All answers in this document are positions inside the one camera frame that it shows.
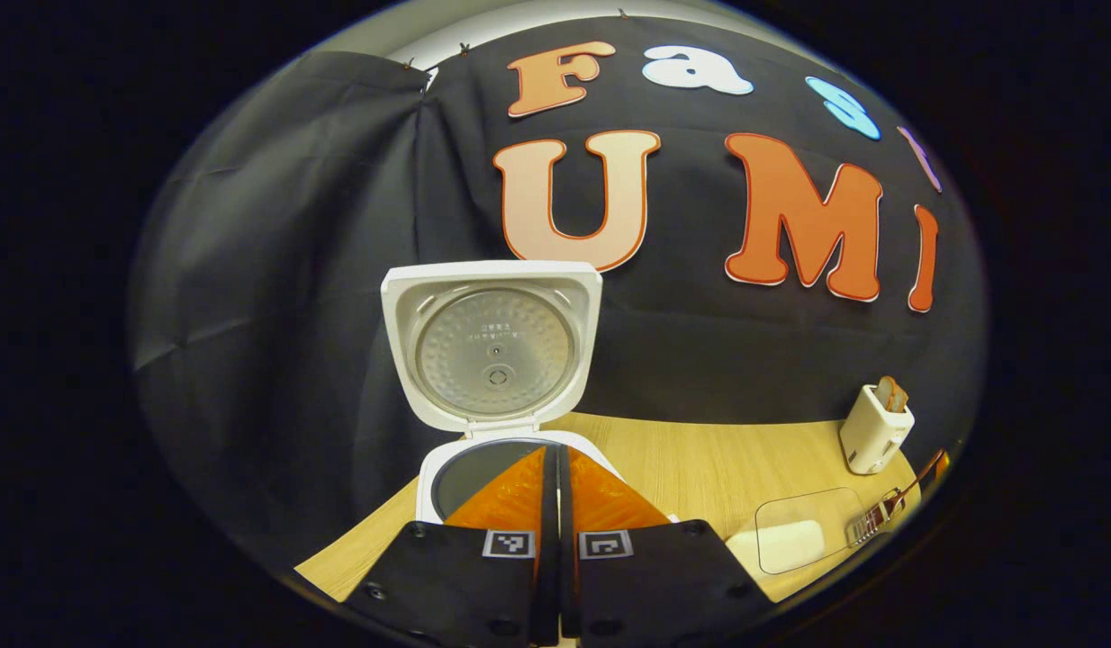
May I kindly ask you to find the clear plastic container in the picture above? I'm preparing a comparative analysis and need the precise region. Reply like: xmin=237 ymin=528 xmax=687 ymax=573
xmin=755 ymin=488 xmax=867 ymax=575

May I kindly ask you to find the white toaster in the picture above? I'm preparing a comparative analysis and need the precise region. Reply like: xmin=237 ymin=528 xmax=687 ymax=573
xmin=839 ymin=384 xmax=917 ymax=476

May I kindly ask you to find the brown wooden spoon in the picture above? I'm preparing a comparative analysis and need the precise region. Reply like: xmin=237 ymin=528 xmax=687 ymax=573
xmin=884 ymin=448 xmax=945 ymax=518

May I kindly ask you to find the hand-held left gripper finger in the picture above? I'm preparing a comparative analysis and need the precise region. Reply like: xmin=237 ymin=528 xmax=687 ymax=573
xmin=558 ymin=445 xmax=777 ymax=648
xmin=339 ymin=444 xmax=561 ymax=648

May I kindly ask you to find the black backdrop cloth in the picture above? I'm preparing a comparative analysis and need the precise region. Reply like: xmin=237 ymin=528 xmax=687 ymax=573
xmin=128 ymin=13 xmax=989 ymax=577

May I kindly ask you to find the white rice cooker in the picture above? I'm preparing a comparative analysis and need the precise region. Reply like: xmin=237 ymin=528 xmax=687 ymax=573
xmin=380 ymin=260 xmax=628 ymax=526

